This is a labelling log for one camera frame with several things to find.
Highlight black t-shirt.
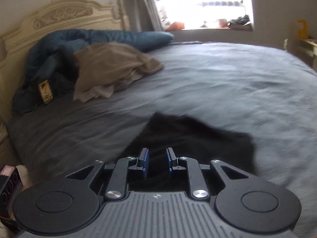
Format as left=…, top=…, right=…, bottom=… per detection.
left=122, top=112, right=256, bottom=191

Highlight beige clothes pile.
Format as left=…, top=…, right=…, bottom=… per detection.
left=73, top=42, right=164, bottom=103

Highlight clothes on window sill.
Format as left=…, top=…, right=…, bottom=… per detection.
left=227, top=14, right=253, bottom=31

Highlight grey bed blanket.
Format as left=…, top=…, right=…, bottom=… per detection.
left=8, top=43, right=316, bottom=232

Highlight blue duvet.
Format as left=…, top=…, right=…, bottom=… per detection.
left=12, top=28, right=175, bottom=116

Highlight orange item on sill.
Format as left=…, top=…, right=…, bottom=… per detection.
left=165, top=22, right=185, bottom=32

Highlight white low cabinet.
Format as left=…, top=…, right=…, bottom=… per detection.
left=284, top=38, right=316, bottom=71

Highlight grey curtain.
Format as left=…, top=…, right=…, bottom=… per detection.
left=142, top=0, right=164, bottom=31

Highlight cream carved headboard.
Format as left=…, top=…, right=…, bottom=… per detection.
left=1, top=0, right=131, bottom=122

